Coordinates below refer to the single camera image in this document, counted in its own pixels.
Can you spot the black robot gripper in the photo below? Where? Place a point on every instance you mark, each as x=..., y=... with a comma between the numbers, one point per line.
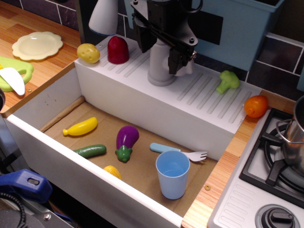
x=166, y=20

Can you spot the grey toy faucet lever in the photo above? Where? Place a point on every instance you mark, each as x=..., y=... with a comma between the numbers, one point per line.
x=158, y=73

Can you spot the dark red toy pepper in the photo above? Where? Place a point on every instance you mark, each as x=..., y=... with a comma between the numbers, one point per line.
x=118, y=52

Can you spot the white cone lamp shade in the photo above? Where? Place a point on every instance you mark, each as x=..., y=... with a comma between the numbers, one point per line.
x=104, y=18

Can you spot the light blue plastic bin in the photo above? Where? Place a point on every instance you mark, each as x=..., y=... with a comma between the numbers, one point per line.
x=233, y=31

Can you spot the green toy broccoli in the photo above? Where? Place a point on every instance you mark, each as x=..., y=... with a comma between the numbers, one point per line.
x=229, y=80

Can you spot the yellow toy potato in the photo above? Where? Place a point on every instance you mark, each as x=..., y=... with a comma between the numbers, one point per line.
x=88, y=53

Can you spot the purple toy eggplant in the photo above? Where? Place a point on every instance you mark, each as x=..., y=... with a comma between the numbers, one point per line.
x=125, y=140

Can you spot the orange toy fruit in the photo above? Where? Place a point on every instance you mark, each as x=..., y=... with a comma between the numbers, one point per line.
x=256, y=106

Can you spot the yellow toy banana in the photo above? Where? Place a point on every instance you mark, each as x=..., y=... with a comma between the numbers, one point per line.
x=82, y=127

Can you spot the white toy sink basin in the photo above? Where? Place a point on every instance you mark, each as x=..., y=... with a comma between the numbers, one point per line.
x=189, y=112

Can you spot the light blue plastic cup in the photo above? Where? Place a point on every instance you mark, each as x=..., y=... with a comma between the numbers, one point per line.
x=173, y=168

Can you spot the green toy cucumber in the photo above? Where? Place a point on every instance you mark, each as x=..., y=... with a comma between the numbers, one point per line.
x=91, y=151

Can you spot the pale yellow scalloped plate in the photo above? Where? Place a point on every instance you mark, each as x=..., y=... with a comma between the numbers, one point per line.
x=37, y=46

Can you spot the yellow toy corn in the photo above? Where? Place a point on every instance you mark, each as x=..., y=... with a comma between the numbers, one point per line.
x=113, y=171

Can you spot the stainless steel pot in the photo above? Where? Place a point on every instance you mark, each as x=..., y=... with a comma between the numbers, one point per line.
x=292, y=133

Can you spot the white toy knife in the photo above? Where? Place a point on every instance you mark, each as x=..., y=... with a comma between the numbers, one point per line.
x=14, y=79

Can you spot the green toy cutting board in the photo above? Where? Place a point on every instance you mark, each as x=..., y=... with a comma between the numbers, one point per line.
x=25, y=70

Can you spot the toy stove top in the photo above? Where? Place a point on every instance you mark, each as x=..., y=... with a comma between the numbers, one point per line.
x=259, y=178

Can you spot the blue clamp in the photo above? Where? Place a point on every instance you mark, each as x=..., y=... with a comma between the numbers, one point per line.
x=27, y=184

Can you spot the grey stove knob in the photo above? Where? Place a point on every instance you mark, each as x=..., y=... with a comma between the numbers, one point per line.
x=276, y=216

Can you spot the blue handled toy fork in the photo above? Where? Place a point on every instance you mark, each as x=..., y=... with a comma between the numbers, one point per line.
x=193, y=156

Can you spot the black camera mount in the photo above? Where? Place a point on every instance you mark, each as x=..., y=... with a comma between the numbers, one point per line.
x=14, y=214

